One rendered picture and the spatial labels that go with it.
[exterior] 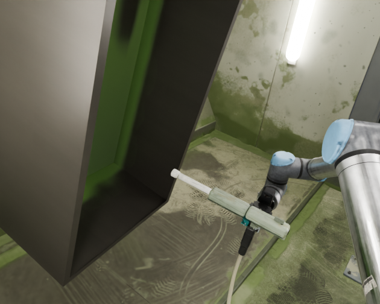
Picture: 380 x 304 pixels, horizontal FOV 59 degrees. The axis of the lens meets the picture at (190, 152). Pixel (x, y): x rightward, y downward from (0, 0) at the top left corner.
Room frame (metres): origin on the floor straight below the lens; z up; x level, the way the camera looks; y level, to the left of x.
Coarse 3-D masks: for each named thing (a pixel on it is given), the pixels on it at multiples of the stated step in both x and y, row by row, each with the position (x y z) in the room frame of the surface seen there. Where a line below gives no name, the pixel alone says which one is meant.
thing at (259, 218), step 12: (192, 180) 1.07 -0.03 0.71; (216, 192) 1.02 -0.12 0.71; (228, 204) 0.98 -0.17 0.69; (240, 204) 0.97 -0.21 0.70; (240, 216) 0.96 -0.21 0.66; (252, 216) 0.94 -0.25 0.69; (264, 216) 0.94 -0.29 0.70; (252, 228) 0.94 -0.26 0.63; (264, 228) 0.92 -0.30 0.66; (276, 228) 0.90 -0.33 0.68; (288, 228) 0.90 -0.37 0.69; (240, 252) 0.95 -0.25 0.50
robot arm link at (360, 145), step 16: (336, 128) 0.77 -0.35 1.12; (352, 128) 0.75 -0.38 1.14; (368, 128) 0.76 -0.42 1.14; (336, 144) 0.74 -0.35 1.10; (352, 144) 0.73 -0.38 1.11; (368, 144) 0.72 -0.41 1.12; (336, 160) 0.73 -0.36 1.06; (352, 160) 0.69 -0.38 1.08; (368, 160) 0.68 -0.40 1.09; (352, 176) 0.66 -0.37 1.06; (368, 176) 0.64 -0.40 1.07; (352, 192) 0.63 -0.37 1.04; (368, 192) 0.61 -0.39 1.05; (352, 208) 0.60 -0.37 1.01; (368, 208) 0.58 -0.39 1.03; (352, 224) 0.58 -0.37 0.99; (368, 224) 0.55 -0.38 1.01; (352, 240) 0.56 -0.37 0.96; (368, 240) 0.53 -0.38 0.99; (368, 256) 0.50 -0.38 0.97; (368, 272) 0.48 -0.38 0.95; (368, 288) 0.46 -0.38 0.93
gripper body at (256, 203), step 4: (260, 196) 1.13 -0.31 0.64; (256, 204) 1.05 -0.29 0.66; (260, 204) 1.06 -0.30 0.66; (264, 204) 1.07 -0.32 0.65; (268, 204) 1.07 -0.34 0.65; (272, 204) 1.11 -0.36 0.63; (260, 208) 1.04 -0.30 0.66; (264, 208) 1.04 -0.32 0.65; (268, 208) 1.05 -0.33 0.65; (272, 208) 1.11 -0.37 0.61; (268, 212) 1.02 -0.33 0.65
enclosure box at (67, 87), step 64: (0, 0) 0.79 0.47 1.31; (64, 0) 0.69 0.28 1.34; (128, 0) 1.23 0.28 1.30; (192, 0) 1.25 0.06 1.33; (0, 64) 0.80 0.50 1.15; (64, 64) 0.69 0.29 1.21; (128, 64) 1.32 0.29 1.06; (192, 64) 1.23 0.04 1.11; (0, 128) 0.82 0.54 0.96; (64, 128) 0.70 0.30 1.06; (128, 128) 1.37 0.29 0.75; (192, 128) 1.19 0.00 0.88; (0, 192) 0.85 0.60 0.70; (64, 192) 0.70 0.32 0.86; (128, 192) 1.23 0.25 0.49; (64, 256) 0.71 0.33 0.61
